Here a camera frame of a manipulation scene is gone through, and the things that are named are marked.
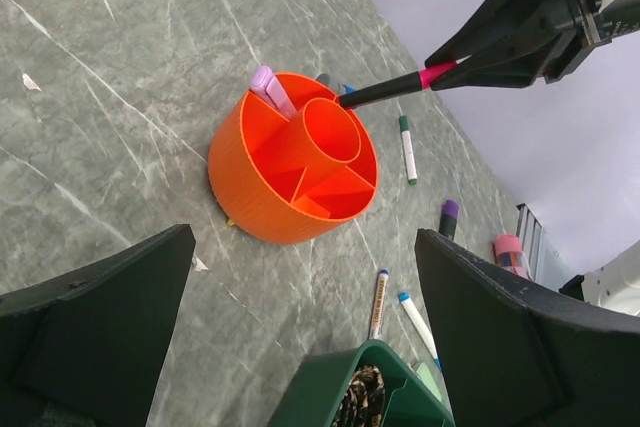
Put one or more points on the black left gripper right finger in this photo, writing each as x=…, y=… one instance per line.
x=514, y=353

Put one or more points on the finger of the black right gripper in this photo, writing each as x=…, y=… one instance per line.
x=536, y=50
x=504, y=30

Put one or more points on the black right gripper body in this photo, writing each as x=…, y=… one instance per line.
x=595, y=30

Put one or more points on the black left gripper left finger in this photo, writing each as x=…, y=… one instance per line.
x=94, y=340

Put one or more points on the pink black highlighter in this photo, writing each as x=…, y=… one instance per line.
x=407, y=84

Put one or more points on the white green marker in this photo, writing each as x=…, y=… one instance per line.
x=408, y=151

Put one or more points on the purple black highlighter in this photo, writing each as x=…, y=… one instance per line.
x=448, y=219

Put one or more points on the orange round pen holder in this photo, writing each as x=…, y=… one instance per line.
x=286, y=180

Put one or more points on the lilac highlighter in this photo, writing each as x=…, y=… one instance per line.
x=265, y=84

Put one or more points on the green eraser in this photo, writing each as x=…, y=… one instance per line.
x=425, y=375

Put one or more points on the white blue marker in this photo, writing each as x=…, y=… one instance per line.
x=420, y=325

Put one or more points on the brown patterned rolled band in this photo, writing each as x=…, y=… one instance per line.
x=363, y=401

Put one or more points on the green compartment tray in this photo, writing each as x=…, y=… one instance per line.
x=314, y=394

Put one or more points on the aluminium rail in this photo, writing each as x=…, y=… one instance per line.
x=545, y=265

